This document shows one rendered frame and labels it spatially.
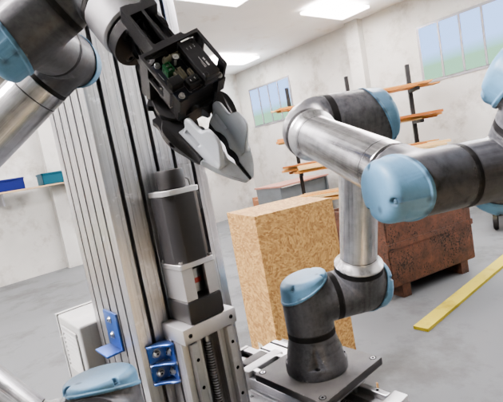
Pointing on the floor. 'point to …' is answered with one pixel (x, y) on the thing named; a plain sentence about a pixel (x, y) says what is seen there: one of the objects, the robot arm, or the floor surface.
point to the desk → (312, 183)
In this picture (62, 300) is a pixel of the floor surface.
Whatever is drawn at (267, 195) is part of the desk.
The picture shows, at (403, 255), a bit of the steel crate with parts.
